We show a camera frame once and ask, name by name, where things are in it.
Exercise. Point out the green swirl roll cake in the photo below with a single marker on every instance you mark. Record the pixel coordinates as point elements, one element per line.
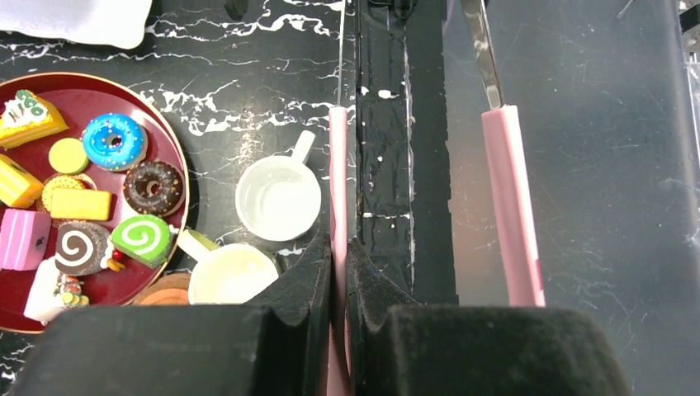
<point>146,238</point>

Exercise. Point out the white grey mug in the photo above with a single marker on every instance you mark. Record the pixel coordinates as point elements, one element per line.
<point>278,198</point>

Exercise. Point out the chocolate toy donut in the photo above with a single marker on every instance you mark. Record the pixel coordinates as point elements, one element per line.
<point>154,188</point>

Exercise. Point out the yellow green mug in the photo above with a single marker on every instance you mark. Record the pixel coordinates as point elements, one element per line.
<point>229,274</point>

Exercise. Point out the yellow toy cake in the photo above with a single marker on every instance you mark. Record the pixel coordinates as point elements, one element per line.
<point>19,188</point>

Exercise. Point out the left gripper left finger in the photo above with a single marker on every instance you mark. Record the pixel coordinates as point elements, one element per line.
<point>275,344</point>

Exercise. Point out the pink handled metal tongs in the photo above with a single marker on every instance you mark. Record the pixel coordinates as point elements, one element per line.
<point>511,207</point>

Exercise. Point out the yellow triangle cake slice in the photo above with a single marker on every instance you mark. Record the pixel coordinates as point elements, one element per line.
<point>27,117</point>

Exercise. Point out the wooden coaster stack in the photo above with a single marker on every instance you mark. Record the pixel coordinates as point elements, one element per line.
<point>170,290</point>

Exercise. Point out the white toy cake slice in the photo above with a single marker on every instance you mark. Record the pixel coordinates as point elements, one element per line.
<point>53,292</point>

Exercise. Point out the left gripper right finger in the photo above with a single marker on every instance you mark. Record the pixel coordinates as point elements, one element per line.
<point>398,346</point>

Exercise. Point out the blue toy donut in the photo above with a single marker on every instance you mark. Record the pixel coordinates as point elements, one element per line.
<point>115,142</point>

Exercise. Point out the white tiered cake stand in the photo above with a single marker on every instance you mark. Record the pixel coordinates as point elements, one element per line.
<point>120,24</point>

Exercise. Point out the pink toy cake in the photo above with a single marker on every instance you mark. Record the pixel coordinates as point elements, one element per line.
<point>24,239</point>

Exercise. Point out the brown swirl roll cake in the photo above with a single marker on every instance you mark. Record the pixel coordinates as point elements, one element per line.
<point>82,249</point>

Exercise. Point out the green toy macaron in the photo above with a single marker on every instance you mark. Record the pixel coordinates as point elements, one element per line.
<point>68,156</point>

